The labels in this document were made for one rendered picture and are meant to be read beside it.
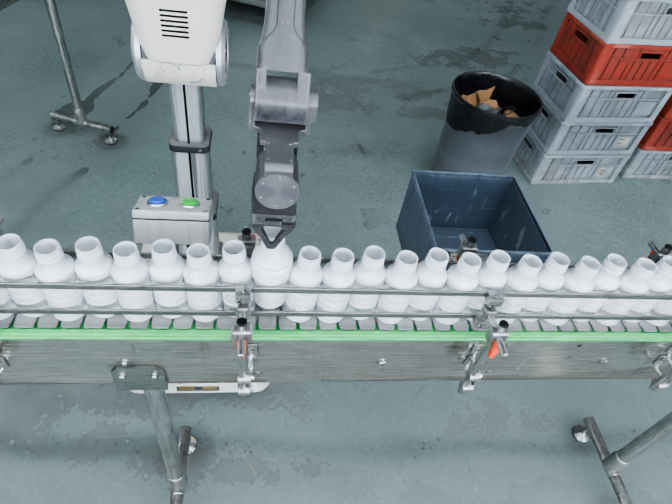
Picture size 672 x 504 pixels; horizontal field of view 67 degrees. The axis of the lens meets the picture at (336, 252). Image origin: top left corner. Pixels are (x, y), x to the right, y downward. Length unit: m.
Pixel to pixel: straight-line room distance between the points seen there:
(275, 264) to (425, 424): 1.34
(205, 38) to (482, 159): 1.74
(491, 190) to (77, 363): 1.17
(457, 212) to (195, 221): 0.88
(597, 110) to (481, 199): 1.71
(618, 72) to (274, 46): 2.62
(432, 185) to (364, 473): 1.03
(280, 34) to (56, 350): 0.69
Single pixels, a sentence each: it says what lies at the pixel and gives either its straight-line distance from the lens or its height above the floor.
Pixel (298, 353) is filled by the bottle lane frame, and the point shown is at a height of 0.93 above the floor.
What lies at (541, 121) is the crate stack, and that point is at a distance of 3.30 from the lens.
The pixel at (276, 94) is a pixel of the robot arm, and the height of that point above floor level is 1.46.
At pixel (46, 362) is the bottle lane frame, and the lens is 1.09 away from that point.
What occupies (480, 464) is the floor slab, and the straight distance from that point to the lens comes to 2.07.
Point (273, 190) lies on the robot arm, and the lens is 0.64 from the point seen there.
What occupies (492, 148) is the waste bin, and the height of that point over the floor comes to 0.45.
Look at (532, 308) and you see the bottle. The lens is 1.07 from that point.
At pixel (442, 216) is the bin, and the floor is 0.78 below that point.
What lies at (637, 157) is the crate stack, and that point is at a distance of 3.74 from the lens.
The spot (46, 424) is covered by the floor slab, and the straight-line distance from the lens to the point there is 2.09.
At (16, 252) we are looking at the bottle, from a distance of 0.93.
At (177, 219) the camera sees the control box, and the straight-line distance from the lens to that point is 0.99.
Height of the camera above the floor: 1.79
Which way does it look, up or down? 46 degrees down
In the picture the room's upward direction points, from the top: 11 degrees clockwise
